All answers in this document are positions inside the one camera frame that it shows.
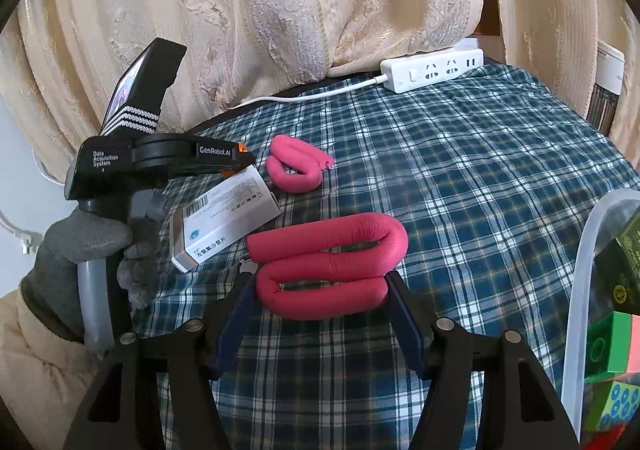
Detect white blue medicine box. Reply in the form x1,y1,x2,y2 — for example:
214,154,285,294
169,166,281,273

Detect pink toy brick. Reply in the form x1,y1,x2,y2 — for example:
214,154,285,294
612,312,639,375

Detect phone on gripper mount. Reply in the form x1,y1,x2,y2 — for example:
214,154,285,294
100,38,186,138

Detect beige jacket sleeve forearm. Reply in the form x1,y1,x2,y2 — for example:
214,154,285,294
0,289,99,449

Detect dark green gold-print box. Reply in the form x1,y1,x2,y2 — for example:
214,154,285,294
594,214,639,315

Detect clear plastic bowl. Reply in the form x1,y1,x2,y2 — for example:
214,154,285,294
560,189,639,438

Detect white power cable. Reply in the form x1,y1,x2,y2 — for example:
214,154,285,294
234,74,388,111

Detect red toy brick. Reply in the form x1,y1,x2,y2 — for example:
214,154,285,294
584,424,626,450

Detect white tower heater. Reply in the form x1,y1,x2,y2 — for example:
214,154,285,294
586,40,625,136

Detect large pink foam loop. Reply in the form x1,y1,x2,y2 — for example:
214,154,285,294
247,213,409,321

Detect grey gloved left hand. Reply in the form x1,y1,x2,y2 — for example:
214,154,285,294
20,208,160,343

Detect green brick blue dots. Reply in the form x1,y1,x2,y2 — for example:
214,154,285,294
582,381,639,433

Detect small pink foam loop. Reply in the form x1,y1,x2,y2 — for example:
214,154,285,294
266,135,334,194

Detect cream patterned curtain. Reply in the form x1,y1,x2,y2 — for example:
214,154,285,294
1,0,639,178

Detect green toy brick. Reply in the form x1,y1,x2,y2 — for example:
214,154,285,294
585,312,614,382

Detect white power strip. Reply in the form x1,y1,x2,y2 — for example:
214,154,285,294
380,48,485,93

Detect blue plaid tablecloth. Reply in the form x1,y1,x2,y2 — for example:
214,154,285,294
131,60,640,450

